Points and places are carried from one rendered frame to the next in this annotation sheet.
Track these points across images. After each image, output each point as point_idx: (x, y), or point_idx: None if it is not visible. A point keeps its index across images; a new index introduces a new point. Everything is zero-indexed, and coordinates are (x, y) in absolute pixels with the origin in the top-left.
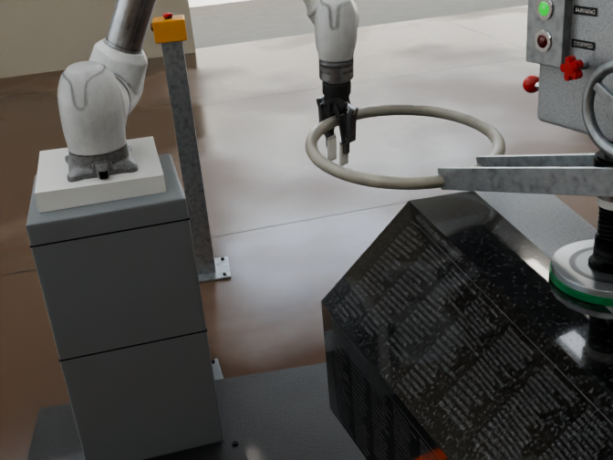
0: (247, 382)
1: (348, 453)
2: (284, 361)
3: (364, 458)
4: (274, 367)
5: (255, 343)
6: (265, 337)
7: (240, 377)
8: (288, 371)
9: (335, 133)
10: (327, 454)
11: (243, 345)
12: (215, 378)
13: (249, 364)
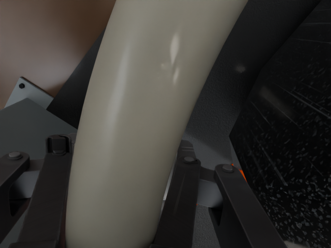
0: (76, 91)
1: (216, 113)
2: (74, 38)
3: (231, 111)
4: (73, 52)
5: (24, 30)
6: (22, 13)
7: (64, 88)
8: (94, 54)
9: (71, 139)
10: (202, 124)
11: (17, 41)
12: (46, 102)
13: (50, 63)
